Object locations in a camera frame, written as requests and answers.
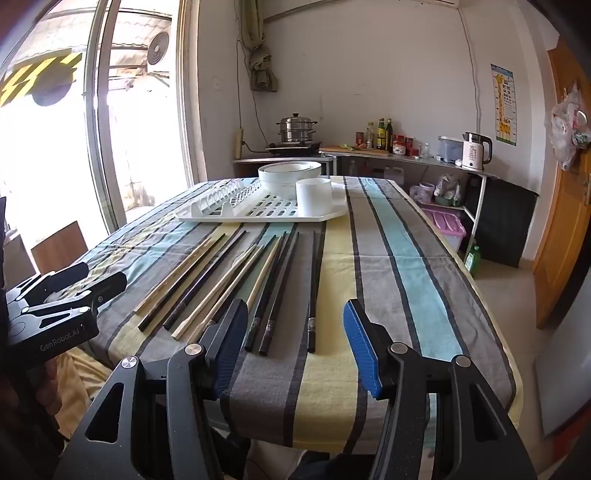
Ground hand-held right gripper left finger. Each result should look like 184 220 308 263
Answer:
54 298 250 480

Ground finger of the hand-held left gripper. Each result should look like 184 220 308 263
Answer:
4 262 90 304
21 271 127 319

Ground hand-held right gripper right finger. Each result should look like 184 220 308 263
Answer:
342 299 539 480

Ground light wooden chopstick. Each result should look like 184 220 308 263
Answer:
133 235 215 316
172 244 258 341
247 236 281 308
187 244 269 344

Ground black chopstick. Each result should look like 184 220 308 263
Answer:
163 229 247 330
243 232 288 352
259 231 300 356
307 230 319 354
137 233 227 333

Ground white cylindrical chopstick holder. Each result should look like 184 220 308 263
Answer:
295 178 333 215

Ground brown wooden chair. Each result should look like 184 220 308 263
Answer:
30 222 88 274

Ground yellow cloth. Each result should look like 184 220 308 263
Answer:
55 346 116 439

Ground striped tablecloth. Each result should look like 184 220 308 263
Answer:
44 175 525 455

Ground white plastic dish rack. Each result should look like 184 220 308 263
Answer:
178 178 349 223

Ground purple lid storage box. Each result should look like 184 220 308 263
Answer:
422 208 467 253

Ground white bowl black rim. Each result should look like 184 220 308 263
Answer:
263 161 320 174
257 164 322 200

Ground white mug in bag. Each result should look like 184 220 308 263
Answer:
411 182 437 204

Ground crumpled plastic bag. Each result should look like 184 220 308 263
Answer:
434 175 465 207

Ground small metal shelf table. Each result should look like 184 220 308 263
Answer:
232 154 334 177

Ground black cabinet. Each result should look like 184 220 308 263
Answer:
464 178 539 269

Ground wooden cutting board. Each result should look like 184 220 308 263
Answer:
323 145 389 154

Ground long metal shelf table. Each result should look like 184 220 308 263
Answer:
318 148 500 259

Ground black induction cooktop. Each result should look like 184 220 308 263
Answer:
264 141 322 156

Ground white refrigerator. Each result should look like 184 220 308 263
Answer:
538 314 591 437

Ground translucent grey plastic container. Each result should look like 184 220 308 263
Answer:
437 135 465 164

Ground stainless steel steamer pot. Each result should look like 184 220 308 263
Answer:
276 115 318 145

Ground white electric kettle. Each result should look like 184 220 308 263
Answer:
462 131 494 172

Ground wooden door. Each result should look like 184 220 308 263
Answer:
531 37 591 329

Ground outdoor fan unit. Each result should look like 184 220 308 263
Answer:
147 31 171 65

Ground green hanging curtain cloth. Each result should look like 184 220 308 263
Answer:
238 0 280 93

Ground hanging plastic bags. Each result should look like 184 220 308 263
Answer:
545 83 591 171

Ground white window frame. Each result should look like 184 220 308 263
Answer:
85 0 206 236

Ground thin black wall cable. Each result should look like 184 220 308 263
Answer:
235 39 259 139

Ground giraffe wall poster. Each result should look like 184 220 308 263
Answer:
490 64 518 147

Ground grey wall cable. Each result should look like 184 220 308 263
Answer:
457 7 483 137

